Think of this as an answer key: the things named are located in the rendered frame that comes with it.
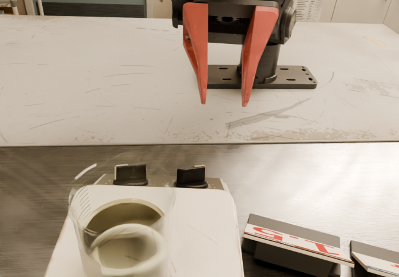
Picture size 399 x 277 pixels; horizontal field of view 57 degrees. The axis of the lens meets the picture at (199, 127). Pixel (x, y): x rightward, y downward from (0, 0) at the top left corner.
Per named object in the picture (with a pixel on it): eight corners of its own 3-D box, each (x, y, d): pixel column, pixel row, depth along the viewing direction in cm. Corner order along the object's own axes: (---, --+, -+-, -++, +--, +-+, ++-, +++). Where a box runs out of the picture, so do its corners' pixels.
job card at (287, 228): (249, 215, 38) (255, 186, 36) (339, 239, 36) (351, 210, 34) (237, 264, 33) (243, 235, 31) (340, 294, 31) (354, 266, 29)
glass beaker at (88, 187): (162, 331, 20) (162, 235, 15) (67, 312, 20) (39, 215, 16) (183, 241, 25) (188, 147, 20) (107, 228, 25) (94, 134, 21)
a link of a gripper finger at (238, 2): (281, 92, 28) (280, -14, 30) (187, 86, 28) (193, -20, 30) (262, 117, 34) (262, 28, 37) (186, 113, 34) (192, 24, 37)
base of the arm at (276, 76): (330, 44, 57) (314, 28, 63) (203, 42, 55) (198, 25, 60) (317, 89, 62) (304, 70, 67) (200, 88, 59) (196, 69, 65)
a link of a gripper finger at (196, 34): (271, 91, 28) (271, -15, 30) (177, 85, 28) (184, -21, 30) (254, 117, 34) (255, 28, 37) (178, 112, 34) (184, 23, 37)
